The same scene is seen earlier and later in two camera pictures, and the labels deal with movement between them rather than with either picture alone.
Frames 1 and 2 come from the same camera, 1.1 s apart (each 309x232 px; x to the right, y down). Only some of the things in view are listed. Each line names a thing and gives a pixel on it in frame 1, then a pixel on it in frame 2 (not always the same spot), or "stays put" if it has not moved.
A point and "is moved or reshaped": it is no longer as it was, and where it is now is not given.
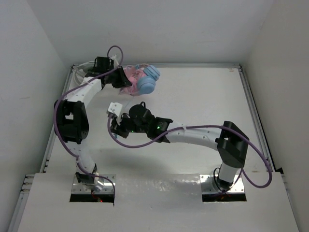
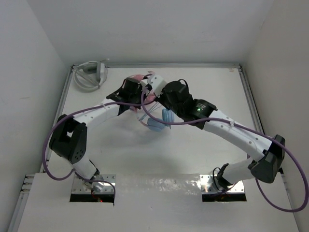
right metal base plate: x=208 y=185 stays put
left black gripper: x=123 y=81 → x=139 y=89
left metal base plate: x=78 y=188 stays put
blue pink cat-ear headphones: x=143 y=77 is moved or reshaped
